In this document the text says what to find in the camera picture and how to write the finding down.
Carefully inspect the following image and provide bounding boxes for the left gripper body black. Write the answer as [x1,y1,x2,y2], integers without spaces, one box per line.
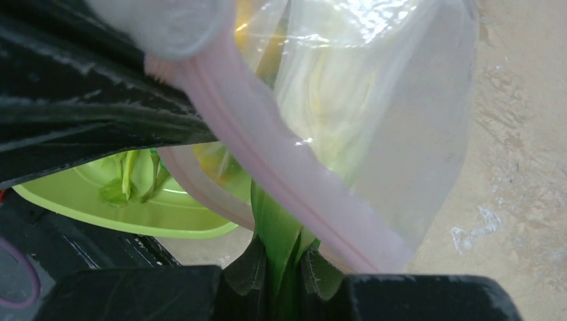
[1,1,215,189]

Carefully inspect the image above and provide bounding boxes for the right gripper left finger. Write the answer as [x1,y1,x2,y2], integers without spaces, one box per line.
[34,239,266,320]

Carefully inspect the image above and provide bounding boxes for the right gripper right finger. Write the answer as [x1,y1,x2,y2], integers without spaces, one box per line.
[300,247,522,320]

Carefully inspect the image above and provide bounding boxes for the clear zip top bag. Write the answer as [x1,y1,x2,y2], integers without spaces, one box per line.
[88,1,478,274]

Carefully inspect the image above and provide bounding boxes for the toy bok choy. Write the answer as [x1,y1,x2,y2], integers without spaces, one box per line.
[245,26,378,320]

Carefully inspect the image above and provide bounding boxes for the green plastic tray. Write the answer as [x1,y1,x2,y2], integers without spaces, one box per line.
[13,156,237,239]

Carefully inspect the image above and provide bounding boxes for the toy green beans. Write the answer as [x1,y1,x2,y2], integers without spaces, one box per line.
[99,149,171,207]

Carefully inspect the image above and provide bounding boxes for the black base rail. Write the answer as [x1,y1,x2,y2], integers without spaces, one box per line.
[1,190,178,297]

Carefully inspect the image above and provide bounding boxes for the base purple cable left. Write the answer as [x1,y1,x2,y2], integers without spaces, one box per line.
[0,237,42,310]

